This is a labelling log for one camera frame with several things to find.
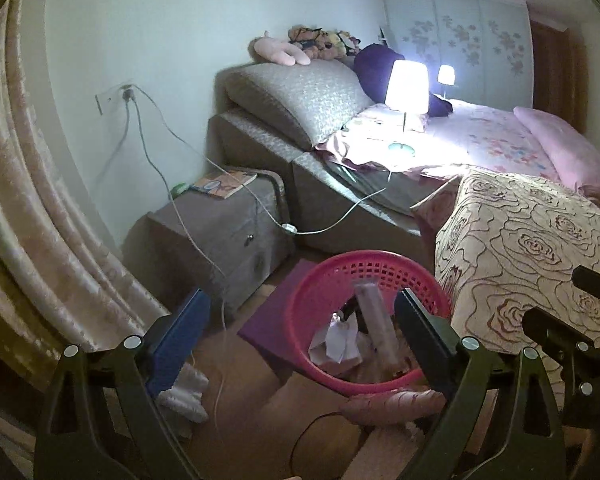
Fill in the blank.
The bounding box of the pink neck pillow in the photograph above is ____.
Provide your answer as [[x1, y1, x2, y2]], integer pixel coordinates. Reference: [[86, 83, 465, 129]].
[[250, 31, 312, 67]]

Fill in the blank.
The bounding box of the grey upholstered nightstand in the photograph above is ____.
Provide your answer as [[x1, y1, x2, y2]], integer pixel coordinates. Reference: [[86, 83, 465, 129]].
[[122, 167, 296, 311]]

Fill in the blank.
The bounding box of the beige rose pattern blanket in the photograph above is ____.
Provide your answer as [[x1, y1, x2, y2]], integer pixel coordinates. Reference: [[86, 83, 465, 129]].
[[412, 169, 600, 411]]

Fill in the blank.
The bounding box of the illustrated book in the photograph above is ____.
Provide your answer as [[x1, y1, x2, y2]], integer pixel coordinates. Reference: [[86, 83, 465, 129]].
[[190, 170, 258, 200]]

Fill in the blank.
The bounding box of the pile of plush toys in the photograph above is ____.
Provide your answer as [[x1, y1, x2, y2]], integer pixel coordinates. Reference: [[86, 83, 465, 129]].
[[287, 25, 363, 61]]

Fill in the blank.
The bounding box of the purple mat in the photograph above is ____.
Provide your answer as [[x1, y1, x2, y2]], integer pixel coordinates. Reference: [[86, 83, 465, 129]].
[[237, 259, 321, 361]]

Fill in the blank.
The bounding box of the crumpled white paper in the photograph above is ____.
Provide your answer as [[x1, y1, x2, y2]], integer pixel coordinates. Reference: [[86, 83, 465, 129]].
[[307, 312, 363, 363]]

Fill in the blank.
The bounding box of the white crumpled cloth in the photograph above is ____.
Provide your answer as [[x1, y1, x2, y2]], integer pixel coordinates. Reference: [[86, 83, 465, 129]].
[[157, 365, 211, 423]]

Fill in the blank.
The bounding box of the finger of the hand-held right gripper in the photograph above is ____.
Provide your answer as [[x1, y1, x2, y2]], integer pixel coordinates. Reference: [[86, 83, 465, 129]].
[[572, 266, 600, 308], [522, 305, 600, 361]]

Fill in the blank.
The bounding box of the brown wooden door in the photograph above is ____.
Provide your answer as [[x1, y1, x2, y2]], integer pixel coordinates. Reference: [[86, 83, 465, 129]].
[[527, 5, 588, 136]]

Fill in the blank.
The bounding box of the grey upholstered bed frame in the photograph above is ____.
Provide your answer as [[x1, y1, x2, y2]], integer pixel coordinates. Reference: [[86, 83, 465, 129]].
[[205, 110, 438, 256]]

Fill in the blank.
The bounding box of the grey charging cable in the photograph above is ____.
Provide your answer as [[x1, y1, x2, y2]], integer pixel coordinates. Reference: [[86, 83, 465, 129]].
[[125, 97, 231, 441]]

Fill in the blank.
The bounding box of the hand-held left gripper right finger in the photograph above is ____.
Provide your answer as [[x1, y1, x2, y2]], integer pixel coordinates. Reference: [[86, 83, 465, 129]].
[[394, 287, 566, 480]]

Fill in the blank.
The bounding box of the folded pink quilt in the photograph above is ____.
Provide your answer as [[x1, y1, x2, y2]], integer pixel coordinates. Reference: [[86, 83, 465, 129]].
[[514, 106, 600, 201]]

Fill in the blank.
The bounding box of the pink floral bedsheet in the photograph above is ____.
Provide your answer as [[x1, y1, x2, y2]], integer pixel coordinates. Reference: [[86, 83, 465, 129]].
[[315, 99, 563, 183]]

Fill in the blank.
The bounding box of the floral sliding wardrobe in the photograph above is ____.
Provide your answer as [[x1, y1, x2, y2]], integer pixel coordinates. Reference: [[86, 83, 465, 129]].
[[382, 0, 533, 108]]

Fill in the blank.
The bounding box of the grey satin sheet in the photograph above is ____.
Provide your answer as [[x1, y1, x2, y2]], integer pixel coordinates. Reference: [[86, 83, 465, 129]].
[[325, 157, 446, 216]]

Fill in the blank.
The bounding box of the pink plastic mesh basket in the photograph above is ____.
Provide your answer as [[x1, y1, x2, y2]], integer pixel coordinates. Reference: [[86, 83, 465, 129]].
[[283, 251, 453, 396]]

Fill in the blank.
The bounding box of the black cable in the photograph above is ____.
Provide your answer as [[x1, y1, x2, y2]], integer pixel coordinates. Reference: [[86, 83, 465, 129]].
[[290, 410, 351, 476]]

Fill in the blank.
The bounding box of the dark purple pillow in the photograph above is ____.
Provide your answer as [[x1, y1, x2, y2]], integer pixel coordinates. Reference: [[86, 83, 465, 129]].
[[354, 44, 455, 117]]

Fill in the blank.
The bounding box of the grey headboard cushion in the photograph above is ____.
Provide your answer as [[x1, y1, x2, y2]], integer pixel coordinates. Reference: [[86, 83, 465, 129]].
[[223, 60, 376, 150]]

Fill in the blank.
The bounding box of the white lamp cord with switch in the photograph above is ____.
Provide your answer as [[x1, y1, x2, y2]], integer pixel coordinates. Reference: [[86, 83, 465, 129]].
[[127, 85, 406, 236]]

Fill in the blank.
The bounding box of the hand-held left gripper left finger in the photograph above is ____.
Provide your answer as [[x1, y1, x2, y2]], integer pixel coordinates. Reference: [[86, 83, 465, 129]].
[[32, 287, 213, 480]]

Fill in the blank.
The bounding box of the beige patterned curtain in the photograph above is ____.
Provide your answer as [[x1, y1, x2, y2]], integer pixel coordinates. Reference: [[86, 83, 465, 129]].
[[0, 0, 173, 361]]

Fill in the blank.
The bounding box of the white table lamp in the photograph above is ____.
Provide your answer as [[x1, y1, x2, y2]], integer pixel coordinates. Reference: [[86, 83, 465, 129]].
[[384, 60, 429, 153]]

